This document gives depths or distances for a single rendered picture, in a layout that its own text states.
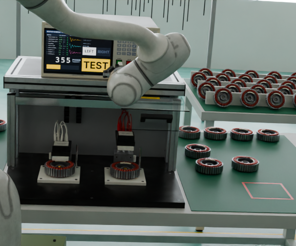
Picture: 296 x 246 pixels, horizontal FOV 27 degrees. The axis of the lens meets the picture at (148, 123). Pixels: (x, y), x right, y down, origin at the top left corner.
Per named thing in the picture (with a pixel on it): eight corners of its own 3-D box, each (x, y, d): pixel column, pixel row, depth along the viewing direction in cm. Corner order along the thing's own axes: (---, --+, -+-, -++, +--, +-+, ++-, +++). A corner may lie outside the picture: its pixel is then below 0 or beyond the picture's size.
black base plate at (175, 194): (184, 208, 211) (185, 202, 211) (-5, 203, 205) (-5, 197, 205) (169, 162, 256) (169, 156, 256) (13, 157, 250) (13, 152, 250)
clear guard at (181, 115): (190, 132, 210) (192, 115, 209) (120, 129, 208) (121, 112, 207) (178, 107, 242) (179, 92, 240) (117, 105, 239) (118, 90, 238)
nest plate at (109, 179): (146, 185, 223) (146, 182, 223) (104, 184, 222) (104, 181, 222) (142, 171, 238) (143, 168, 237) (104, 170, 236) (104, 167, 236)
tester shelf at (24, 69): (184, 96, 233) (185, 84, 232) (3, 88, 227) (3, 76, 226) (171, 72, 275) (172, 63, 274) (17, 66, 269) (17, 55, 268)
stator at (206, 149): (200, 161, 259) (200, 153, 258) (179, 154, 266) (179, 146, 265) (215, 155, 267) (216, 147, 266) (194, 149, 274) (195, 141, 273)
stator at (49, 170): (74, 178, 222) (74, 169, 221) (43, 177, 221) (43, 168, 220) (75, 168, 233) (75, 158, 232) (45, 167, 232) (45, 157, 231)
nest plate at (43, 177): (79, 183, 221) (79, 180, 221) (37, 182, 220) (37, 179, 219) (80, 169, 235) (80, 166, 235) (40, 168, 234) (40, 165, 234)
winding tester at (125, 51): (156, 81, 234) (160, 28, 228) (40, 76, 229) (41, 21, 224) (148, 63, 271) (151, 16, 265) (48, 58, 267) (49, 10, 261)
